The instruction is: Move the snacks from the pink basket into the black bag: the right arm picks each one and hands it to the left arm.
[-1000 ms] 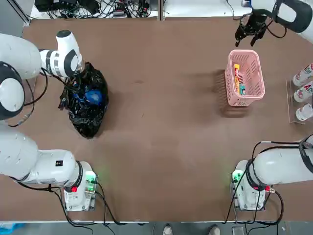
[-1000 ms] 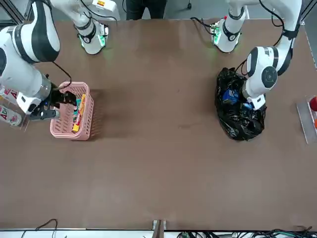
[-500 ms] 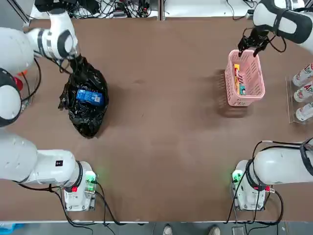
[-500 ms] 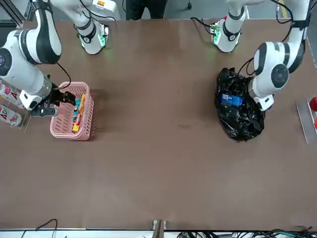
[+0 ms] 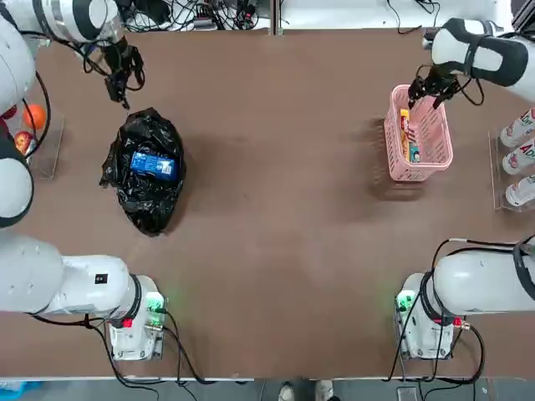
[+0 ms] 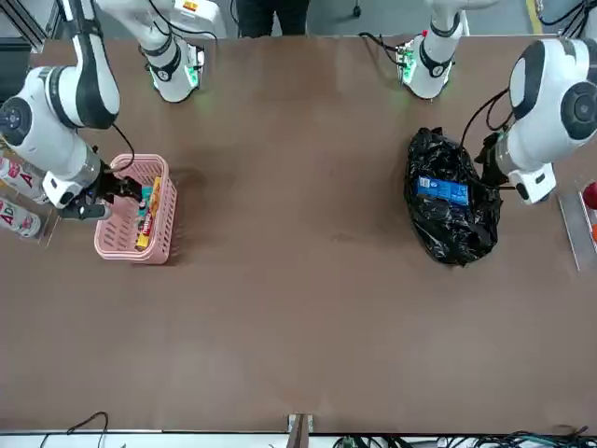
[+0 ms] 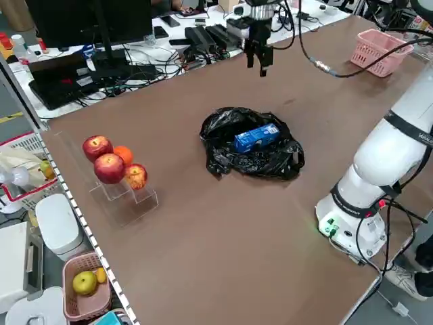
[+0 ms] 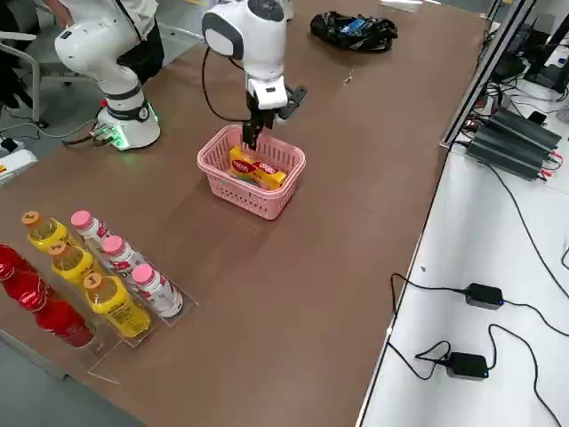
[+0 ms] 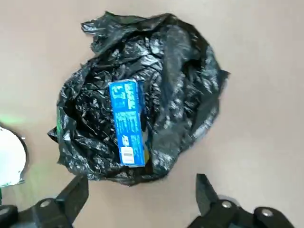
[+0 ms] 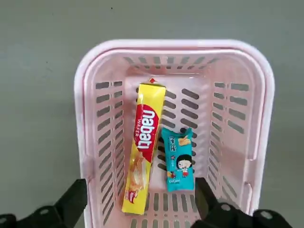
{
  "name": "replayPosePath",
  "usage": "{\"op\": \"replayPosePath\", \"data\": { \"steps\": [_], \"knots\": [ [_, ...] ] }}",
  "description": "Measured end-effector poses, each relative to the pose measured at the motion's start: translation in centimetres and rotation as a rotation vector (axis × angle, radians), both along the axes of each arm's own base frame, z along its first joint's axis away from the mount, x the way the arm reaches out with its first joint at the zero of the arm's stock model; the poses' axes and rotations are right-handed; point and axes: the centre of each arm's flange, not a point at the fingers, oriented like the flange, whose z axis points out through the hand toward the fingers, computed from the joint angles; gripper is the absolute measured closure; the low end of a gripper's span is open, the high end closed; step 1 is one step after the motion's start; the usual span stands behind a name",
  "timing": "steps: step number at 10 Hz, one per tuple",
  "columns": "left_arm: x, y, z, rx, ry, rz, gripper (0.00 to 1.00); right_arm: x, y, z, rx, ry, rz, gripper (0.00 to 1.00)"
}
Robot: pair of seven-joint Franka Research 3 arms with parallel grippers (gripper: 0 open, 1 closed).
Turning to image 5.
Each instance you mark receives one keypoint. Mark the aluminium frame post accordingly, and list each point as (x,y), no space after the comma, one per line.
(276,16)

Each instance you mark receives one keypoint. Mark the long yellow snack packet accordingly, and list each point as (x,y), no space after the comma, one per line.
(404,133)

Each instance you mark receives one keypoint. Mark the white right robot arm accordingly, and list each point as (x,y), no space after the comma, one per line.
(480,284)

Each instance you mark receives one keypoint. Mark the red yellow-streaked apple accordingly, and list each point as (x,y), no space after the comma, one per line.
(24,141)

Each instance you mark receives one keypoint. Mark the clear acrylic bottle stand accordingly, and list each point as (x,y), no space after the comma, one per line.
(495,175)

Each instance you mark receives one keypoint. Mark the white bottle with pink label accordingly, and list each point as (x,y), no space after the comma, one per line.
(518,127)
(520,190)
(518,156)

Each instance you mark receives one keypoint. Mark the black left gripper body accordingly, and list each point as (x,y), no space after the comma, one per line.
(121,58)

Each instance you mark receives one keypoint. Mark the pink plastic basket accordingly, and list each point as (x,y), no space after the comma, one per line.
(439,146)

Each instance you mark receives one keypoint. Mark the small teal snack packet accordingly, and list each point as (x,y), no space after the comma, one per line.
(416,152)

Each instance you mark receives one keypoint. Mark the black plastic bag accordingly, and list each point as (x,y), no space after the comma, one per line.
(142,204)

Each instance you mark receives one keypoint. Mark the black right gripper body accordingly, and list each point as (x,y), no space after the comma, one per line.
(441,77)

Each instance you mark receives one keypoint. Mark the grey floor box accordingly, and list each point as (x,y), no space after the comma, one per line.
(406,394)

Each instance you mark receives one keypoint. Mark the dark red apple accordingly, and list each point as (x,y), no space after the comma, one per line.
(8,113)

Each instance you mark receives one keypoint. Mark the clear acrylic fruit stand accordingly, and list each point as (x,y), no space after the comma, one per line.
(52,146)

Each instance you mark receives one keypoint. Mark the blue cookie box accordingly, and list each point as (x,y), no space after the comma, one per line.
(152,165)

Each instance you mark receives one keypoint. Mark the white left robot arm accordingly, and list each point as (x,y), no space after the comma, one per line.
(37,275)

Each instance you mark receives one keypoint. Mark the person's white shoe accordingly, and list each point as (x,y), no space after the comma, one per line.
(286,392)
(324,390)

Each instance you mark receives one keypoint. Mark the orange fruit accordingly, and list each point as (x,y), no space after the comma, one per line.
(34,116)

